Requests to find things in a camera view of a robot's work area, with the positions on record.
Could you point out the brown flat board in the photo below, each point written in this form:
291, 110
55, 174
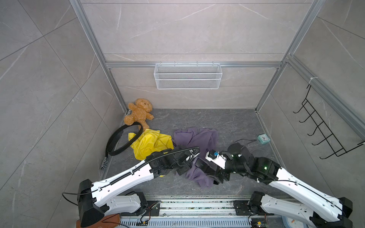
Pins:
109, 221

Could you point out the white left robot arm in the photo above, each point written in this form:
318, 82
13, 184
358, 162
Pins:
101, 198

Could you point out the black wire hook rack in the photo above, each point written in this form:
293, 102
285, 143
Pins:
337, 149

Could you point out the yellow trousers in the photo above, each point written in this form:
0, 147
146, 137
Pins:
151, 141

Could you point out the white wire mesh basket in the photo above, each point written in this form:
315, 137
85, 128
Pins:
187, 76

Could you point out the brown teddy bear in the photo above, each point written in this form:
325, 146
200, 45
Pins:
141, 111

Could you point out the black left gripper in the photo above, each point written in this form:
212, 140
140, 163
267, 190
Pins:
185, 169

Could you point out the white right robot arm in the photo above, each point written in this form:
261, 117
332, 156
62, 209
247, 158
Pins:
314, 208

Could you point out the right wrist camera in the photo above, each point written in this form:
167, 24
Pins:
216, 158

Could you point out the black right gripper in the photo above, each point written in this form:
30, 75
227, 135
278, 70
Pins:
216, 173

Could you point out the metal base rail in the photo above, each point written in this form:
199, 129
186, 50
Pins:
203, 213

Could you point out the purple trousers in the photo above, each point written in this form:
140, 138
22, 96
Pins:
204, 138

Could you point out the small green alarm clock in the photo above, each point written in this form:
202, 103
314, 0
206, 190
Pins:
263, 139

